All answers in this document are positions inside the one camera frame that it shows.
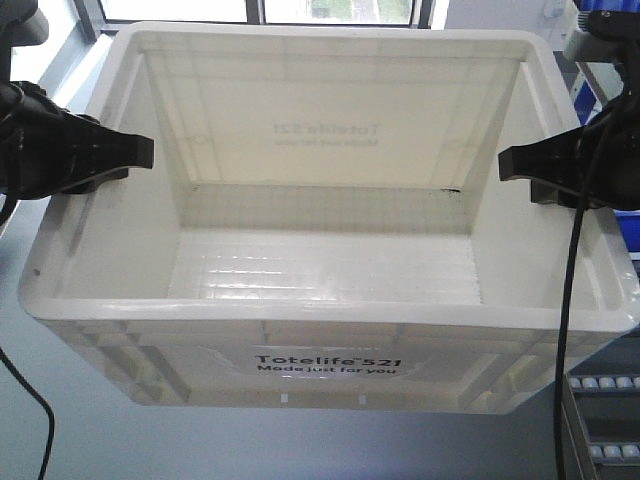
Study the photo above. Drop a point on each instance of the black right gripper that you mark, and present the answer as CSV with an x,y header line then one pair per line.
x,y
602,156

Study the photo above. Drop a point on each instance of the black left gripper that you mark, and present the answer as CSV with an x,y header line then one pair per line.
x,y
46,149

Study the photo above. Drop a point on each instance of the white plastic tote bin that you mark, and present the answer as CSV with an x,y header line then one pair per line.
x,y
324,225

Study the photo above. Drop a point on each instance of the right roller conveyor track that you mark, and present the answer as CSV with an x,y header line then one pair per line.
x,y
601,426

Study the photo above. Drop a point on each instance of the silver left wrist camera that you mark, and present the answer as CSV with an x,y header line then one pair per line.
x,y
33,31

